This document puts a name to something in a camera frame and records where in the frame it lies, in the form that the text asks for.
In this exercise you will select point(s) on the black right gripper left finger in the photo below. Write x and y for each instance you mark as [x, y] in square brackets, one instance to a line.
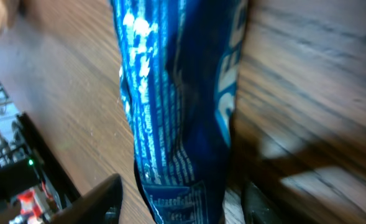
[100, 205]

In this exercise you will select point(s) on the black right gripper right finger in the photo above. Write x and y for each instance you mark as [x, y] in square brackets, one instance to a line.
[257, 208]

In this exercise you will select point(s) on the blue Oreo cookie pack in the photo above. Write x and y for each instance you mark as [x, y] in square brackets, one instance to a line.
[178, 83]

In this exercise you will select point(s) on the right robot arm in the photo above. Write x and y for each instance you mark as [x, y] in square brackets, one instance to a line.
[18, 198]

